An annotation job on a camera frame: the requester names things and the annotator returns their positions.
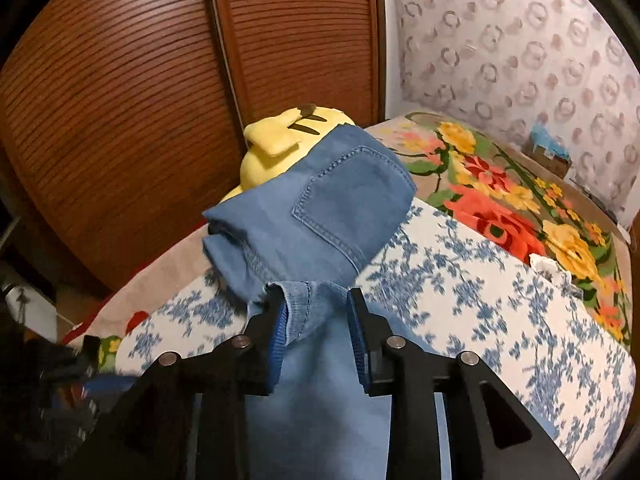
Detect blue denim jeans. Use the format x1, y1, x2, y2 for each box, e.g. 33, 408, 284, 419
204, 125, 414, 479

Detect blue floral white quilt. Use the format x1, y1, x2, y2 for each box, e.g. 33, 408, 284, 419
115, 200, 636, 479

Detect colourful floral bed blanket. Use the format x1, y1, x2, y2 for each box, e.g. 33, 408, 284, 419
63, 112, 634, 359

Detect yellow plush toy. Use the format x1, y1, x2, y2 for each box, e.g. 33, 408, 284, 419
221, 104, 355, 202

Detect cardboard box with blue bag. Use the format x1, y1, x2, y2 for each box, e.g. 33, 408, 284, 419
523, 122, 573, 179

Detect brown louvered wardrobe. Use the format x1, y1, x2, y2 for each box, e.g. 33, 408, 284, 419
1, 0, 384, 290

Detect circle patterned sheer curtain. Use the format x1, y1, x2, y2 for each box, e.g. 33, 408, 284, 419
396, 0, 639, 224

